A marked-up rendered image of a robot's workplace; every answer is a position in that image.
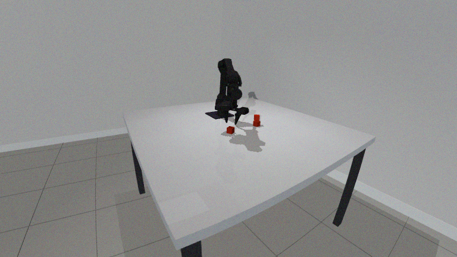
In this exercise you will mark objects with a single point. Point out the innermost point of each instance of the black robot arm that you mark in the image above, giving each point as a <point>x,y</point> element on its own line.
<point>230,78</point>

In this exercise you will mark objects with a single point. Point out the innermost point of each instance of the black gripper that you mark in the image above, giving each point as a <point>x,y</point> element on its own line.
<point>239,111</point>

